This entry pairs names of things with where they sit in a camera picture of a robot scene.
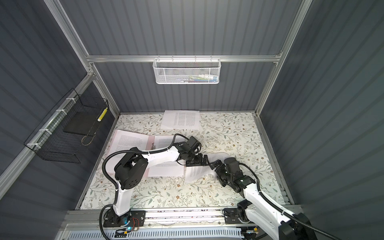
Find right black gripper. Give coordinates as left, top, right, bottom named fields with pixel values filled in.
left=209, top=159, right=234, bottom=185

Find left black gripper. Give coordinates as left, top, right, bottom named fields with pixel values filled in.
left=186, top=152, right=210, bottom=167

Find printed sheet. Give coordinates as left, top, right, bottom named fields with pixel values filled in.
left=106, top=130, right=150, bottom=177
left=148, top=136, right=185, bottom=178
left=185, top=153, right=230, bottom=184
left=161, top=111, right=201, bottom=130

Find pink paper folder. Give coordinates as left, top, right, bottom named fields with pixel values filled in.
left=104, top=129, right=186, bottom=178

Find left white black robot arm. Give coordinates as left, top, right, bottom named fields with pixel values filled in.
left=103, top=134, right=209, bottom=217

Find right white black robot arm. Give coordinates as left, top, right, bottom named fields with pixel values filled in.
left=209, top=158, right=317, bottom=240

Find markers in white basket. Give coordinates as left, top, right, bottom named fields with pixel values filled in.
left=175, top=74, right=219, bottom=84

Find yellow marker pen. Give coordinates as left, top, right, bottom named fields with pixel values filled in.
left=97, top=107, right=108, bottom=122

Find black flat pad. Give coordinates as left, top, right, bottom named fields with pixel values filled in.
left=63, top=112, right=101, bottom=137

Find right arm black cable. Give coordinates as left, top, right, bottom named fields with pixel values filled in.
left=239, top=161, right=343, bottom=240

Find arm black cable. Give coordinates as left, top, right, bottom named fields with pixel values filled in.
left=239, top=161, right=343, bottom=240
left=98, top=133, right=190, bottom=240

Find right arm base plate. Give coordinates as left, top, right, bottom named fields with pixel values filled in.
left=222, top=208, right=249, bottom=225

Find aluminium front rail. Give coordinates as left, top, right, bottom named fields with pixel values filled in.
left=59, top=205, right=304, bottom=232

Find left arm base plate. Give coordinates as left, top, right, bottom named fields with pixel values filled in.
left=102, top=210, right=146, bottom=228

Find white wire mesh basket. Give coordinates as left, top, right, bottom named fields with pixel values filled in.
left=153, top=59, right=222, bottom=85

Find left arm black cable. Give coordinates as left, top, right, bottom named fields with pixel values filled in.
left=98, top=133, right=190, bottom=240

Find black wire basket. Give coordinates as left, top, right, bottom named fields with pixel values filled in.
left=24, top=91, right=109, bottom=164

